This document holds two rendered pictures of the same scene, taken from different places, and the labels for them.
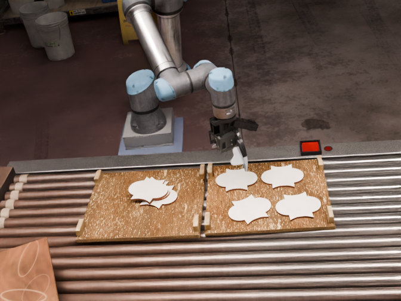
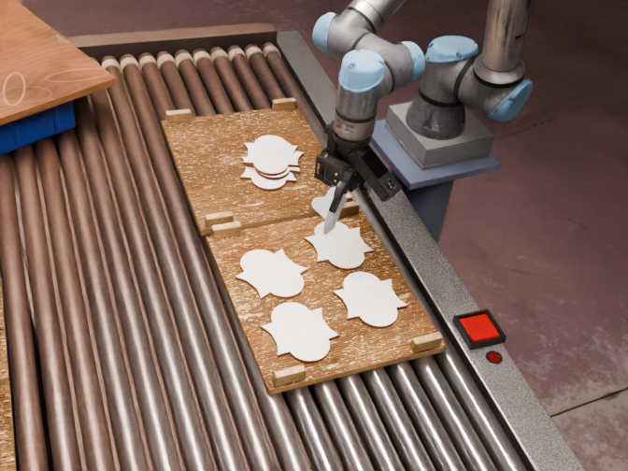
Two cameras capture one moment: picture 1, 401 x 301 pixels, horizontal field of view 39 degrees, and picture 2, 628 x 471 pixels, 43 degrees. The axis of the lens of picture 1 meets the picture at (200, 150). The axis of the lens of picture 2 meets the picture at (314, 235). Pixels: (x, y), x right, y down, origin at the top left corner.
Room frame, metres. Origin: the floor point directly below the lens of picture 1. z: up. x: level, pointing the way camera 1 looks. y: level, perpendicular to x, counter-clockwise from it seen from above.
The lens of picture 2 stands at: (0.83, -1.11, 2.06)
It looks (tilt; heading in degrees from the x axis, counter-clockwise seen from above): 42 degrees down; 56
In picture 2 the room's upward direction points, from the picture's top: 7 degrees clockwise
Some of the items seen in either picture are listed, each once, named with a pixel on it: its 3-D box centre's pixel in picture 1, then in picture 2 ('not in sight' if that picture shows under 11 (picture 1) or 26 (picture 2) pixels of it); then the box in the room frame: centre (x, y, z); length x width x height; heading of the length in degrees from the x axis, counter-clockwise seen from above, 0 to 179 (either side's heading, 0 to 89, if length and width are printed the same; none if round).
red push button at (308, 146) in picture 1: (310, 147); (478, 329); (1.70, -0.41, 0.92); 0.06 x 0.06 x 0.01; 80
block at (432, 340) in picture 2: (320, 162); (426, 342); (1.57, -0.41, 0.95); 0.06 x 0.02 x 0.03; 172
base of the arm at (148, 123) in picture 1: (146, 114); (438, 106); (2.02, 0.20, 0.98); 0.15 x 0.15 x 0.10
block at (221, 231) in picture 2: (207, 221); (226, 230); (1.36, 0.01, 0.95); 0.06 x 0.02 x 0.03; 172
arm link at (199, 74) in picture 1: (204, 77); (387, 64); (1.65, -0.05, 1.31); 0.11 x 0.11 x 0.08; 18
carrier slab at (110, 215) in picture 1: (145, 203); (253, 164); (1.52, 0.22, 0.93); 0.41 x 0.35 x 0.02; 81
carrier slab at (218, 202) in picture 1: (266, 195); (320, 291); (1.46, -0.20, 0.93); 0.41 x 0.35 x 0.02; 82
